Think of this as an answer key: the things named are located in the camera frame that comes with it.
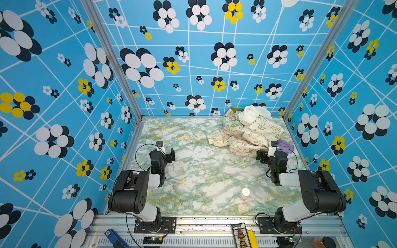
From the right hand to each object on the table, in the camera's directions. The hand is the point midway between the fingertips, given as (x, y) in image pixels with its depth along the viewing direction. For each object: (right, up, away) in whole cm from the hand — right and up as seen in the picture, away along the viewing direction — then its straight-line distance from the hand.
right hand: (267, 149), depth 94 cm
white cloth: (-8, +23, +7) cm, 26 cm away
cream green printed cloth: (-13, +5, 0) cm, 14 cm away
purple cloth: (+14, +1, +6) cm, 15 cm away
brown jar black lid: (+9, -34, -32) cm, 47 cm away
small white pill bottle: (-19, -20, -17) cm, 33 cm away
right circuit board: (-1, -40, -23) cm, 46 cm away
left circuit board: (-64, -40, -22) cm, 79 cm away
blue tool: (-78, -36, -27) cm, 90 cm away
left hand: (-63, +1, -1) cm, 63 cm away
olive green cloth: (-15, +28, +25) cm, 41 cm away
